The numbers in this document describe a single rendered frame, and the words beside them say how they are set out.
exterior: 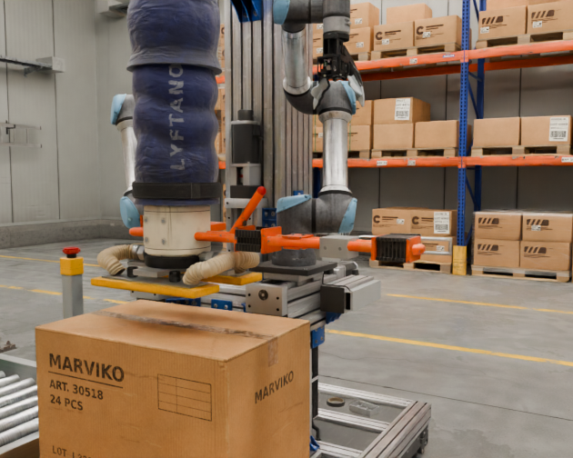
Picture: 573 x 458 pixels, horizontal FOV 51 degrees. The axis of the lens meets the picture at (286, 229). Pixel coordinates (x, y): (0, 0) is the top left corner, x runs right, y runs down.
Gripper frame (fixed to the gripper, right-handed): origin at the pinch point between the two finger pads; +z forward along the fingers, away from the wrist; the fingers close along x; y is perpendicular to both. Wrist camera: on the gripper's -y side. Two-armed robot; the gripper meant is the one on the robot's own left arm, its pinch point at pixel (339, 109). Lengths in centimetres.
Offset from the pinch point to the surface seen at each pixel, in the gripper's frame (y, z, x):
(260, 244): 40, 35, -2
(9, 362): 7, 93, -141
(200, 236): 39, 34, -20
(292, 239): 39, 33, 6
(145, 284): 50, 45, -28
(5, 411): 33, 98, -108
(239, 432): 51, 75, 0
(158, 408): 56, 72, -19
